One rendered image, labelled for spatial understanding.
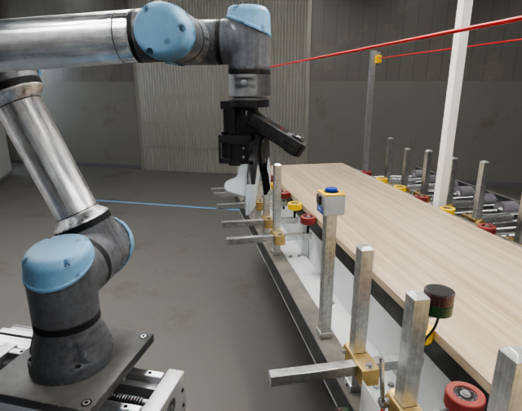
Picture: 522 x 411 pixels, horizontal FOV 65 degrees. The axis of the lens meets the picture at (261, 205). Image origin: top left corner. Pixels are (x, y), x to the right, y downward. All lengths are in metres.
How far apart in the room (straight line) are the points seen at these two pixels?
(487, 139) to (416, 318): 6.49
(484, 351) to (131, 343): 0.85
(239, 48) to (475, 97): 6.58
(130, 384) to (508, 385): 0.65
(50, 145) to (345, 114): 6.33
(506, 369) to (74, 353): 0.69
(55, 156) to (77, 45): 0.28
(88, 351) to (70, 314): 0.08
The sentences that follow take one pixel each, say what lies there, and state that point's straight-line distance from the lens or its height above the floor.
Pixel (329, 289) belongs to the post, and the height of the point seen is 0.89.
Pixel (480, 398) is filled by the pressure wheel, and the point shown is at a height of 0.91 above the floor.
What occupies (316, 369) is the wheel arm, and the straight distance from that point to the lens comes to 1.18.
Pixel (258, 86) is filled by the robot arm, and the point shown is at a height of 1.54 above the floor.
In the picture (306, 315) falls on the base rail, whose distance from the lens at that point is 1.62.
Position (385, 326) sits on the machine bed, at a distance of 1.53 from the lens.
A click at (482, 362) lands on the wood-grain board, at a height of 0.90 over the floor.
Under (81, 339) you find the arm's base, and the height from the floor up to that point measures 1.11.
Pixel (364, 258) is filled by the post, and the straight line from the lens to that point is 1.10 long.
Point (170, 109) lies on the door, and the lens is 7.69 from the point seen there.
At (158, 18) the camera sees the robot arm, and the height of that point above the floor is 1.63.
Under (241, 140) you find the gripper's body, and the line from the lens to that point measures 0.74.
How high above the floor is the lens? 1.54
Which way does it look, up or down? 16 degrees down
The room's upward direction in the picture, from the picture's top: straight up
